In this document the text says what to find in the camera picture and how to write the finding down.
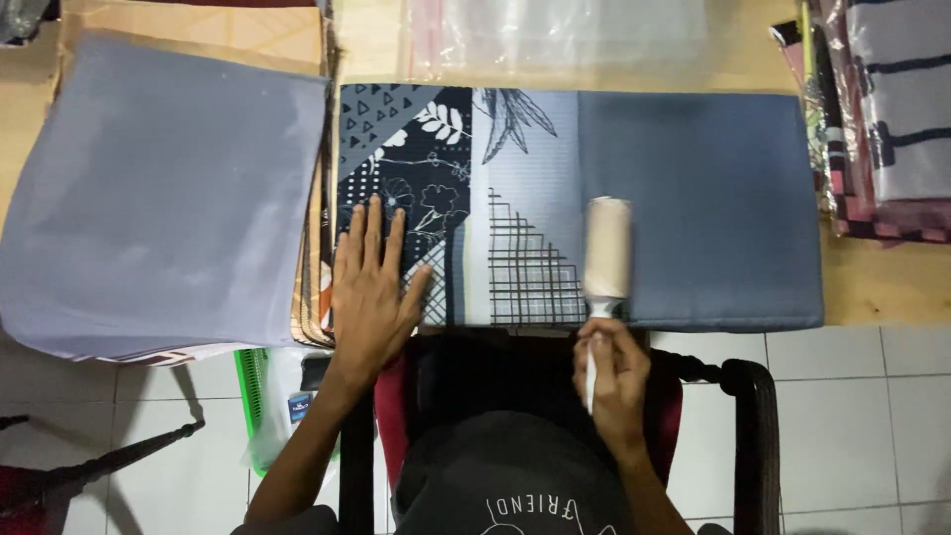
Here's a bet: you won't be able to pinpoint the person's black printed shirt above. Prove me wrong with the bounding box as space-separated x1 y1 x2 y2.
230 410 733 535

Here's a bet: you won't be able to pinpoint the clear plastic bags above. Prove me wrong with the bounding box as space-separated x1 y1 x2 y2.
405 0 710 83

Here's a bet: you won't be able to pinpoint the blue patterned bed sheet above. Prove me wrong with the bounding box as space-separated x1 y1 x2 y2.
336 83 826 333

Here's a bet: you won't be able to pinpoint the red chair cushion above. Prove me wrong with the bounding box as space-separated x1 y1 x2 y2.
373 355 685 487

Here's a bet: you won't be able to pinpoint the stack of packaged striped fabrics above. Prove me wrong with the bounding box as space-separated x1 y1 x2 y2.
770 0 951 246

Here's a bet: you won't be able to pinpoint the white lint roller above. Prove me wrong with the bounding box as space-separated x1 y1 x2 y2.
581 196 634 416

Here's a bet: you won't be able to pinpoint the stack of grey folded fabrics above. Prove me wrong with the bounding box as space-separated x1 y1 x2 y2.
0 30 337 369

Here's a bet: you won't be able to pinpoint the black wooden chair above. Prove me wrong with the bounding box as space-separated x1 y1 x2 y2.
338 333 783 535

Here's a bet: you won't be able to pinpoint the clear bag with blue label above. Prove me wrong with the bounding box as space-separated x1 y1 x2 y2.
245 348 341 477

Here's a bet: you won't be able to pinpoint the brown cardboard sheet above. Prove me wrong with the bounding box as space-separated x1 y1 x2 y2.
58 0 328 79

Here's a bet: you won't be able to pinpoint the person's right hand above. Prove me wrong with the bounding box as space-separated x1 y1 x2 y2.
571 317 653 450

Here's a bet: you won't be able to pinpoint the dark grey cloth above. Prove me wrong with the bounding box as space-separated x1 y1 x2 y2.
0 0 62 47

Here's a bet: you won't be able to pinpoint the dark wooden chair with red seat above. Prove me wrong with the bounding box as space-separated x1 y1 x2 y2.
0 415 206 535

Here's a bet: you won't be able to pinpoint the green plastic basket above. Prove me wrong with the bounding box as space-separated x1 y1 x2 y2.
233 348 270 478

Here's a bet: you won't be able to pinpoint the person's left hand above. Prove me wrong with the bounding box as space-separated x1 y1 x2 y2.
330 195 434 381

